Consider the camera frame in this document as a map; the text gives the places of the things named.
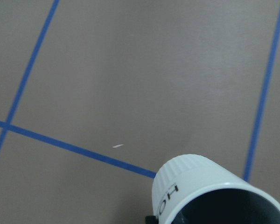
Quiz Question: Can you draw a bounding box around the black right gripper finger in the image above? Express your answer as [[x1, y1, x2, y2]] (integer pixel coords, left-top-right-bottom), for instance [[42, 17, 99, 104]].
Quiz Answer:
[[145, 216, 156, 224]]

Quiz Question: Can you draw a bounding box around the white ribbed mug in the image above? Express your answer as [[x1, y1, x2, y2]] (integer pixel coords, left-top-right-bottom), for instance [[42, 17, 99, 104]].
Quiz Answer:
[[152, 154, 280, 224]]

